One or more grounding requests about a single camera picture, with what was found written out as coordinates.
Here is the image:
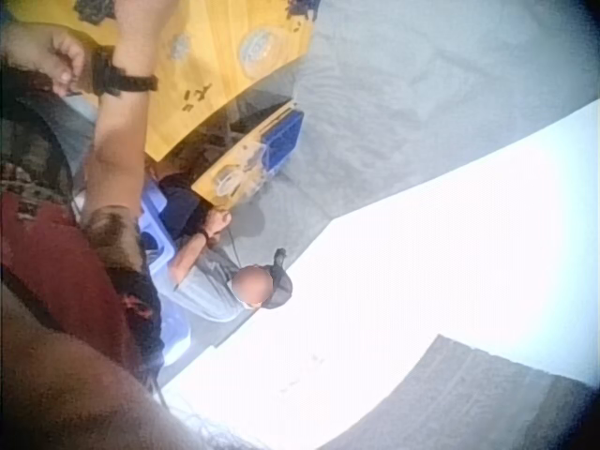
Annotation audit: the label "person's right hand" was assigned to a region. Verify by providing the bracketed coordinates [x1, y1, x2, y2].
[113, 0, 189, 65]

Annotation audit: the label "person's left hand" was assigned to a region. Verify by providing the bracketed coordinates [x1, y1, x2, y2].
[0, 22, 89, 98]

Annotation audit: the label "black wrist band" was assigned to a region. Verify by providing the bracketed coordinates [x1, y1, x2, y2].
[90, 48, 159, 98]

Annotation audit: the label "pile of dark parts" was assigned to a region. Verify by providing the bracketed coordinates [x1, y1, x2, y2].
[280, 0, 324, 23]
[73, 0, 118, 24]

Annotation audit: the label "clear round container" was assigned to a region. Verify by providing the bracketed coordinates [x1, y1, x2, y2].
[237, 28, 281, 79]
[168, 32, 194, 62]

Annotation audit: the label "small black parts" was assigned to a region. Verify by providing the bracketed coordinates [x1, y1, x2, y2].
[180, 82, 215, 113]

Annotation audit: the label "blue plastic stool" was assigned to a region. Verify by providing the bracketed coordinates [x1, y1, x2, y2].
[138, 180, 177, 278]

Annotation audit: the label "yellow wooden table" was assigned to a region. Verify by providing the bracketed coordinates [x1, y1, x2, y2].
[190, 100, 301, 210]

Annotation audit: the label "blue plastic crate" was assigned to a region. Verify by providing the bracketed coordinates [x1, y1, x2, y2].
[260, 108, 306, 177]

